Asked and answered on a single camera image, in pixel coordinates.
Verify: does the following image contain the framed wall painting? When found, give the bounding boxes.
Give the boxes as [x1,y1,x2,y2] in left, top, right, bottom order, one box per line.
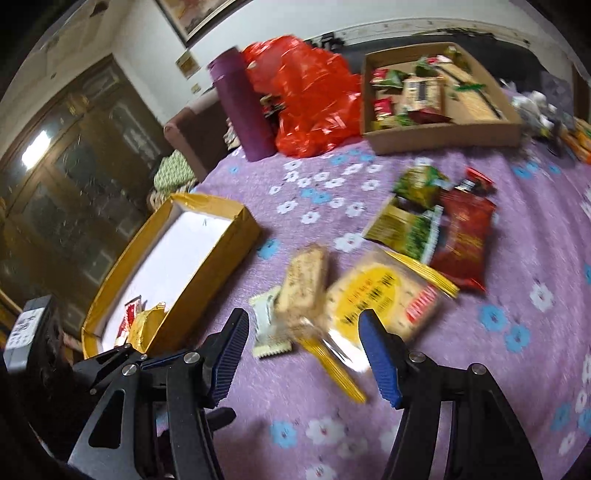
[154,0,252,47]

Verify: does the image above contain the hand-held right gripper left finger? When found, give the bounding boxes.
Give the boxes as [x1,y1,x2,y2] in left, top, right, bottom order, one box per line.
[67,307,252,480]

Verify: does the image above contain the purple floral blanket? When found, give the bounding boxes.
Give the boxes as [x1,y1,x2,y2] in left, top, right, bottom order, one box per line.
[152,88,591,480]

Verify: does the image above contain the red and white snack packet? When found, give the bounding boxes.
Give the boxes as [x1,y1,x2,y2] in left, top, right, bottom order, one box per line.
[117,299,146,347]

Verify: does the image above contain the white crumpled cloth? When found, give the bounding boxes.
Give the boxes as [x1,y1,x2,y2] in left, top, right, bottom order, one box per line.
[510,78,561,134]

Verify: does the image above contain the pile of assorted snacks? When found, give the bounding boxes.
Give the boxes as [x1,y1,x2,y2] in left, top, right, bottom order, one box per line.
[369,46,504,132]

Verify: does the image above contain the red plastic bag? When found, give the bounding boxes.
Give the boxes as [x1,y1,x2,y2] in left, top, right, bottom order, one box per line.
[242,36,363,158]

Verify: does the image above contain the small red snack packet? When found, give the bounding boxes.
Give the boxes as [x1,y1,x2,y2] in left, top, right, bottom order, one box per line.
[455,167,497,197]

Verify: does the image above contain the brown sofa armchair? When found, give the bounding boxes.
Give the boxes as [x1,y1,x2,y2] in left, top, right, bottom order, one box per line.
[164,90,232,183]

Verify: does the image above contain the gold wall plaque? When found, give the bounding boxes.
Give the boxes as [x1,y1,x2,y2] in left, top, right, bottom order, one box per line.
[174,50,201,79]

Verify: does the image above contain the dark wooden cabinet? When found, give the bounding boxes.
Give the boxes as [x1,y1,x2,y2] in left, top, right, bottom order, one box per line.
[0,53,174,324]

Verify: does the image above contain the brown cardboard tray box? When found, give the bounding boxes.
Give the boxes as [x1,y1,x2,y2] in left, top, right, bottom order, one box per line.
[360,42,522,155]

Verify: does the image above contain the olive green snack packet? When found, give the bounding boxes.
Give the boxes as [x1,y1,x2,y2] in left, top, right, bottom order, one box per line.
[362,194,444,266]

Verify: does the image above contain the yellow cardboard box white inside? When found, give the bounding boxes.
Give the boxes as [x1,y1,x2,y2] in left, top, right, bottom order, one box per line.
[81,193,262,361]

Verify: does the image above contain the beige biscuit packet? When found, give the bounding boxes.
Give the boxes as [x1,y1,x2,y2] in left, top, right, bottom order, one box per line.
[274,244,331,333]

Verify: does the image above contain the green patterned cushion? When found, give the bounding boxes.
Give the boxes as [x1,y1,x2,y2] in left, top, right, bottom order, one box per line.
[152,152,197,192]

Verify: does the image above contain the white and green snack packet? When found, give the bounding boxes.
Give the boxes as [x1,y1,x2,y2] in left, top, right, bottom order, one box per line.
[248,286,294,358]

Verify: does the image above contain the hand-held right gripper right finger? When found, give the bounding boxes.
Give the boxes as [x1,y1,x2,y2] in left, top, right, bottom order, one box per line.
[358,308,546,480]

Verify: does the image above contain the purple cylinder bottle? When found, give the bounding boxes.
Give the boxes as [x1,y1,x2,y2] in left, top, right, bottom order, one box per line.
[207,46,278,162]

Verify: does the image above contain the black leather sofa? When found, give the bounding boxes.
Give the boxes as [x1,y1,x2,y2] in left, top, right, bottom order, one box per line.
[314,28,573,93]

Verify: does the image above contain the clear cracker packet yellow label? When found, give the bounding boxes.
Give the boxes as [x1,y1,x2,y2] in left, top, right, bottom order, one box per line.
[288,249,460,404]

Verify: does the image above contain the small green snack packet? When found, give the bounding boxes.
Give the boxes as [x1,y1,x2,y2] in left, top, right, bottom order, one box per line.
[392,164,453,208]

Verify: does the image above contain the orange snack packet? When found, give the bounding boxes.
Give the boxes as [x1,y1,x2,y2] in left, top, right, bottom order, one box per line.
[561,119,591,163]

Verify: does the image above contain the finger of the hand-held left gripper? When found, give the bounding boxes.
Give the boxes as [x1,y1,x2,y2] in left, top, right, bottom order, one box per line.
[73,346,186,394]

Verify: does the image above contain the dark red snack packet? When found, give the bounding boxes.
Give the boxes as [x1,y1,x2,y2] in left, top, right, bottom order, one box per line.
[429,189,497,294]

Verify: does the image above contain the large yellow snack packet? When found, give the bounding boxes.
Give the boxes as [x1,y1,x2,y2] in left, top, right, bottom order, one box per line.
[127,302,169,354]

